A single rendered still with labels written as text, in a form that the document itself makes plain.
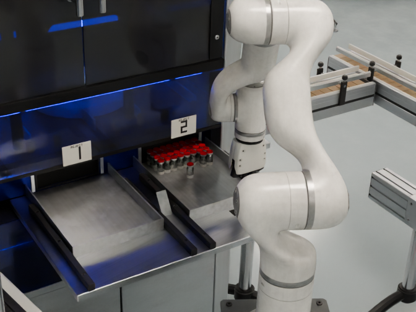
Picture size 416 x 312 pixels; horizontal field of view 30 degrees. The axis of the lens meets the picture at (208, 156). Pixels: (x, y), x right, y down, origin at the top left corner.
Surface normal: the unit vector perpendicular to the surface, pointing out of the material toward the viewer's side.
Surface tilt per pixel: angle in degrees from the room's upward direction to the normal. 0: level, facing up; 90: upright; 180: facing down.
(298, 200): 57
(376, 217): 0
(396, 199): 90
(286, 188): 36
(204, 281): 90
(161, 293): 90
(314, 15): 47
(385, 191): 90
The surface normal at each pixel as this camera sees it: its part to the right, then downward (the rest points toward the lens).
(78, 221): 0.03, -0.87
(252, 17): 0.00, 0.07
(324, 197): 0.13, -0.13
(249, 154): 0.46, 0.46
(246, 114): -0.01, 0.50
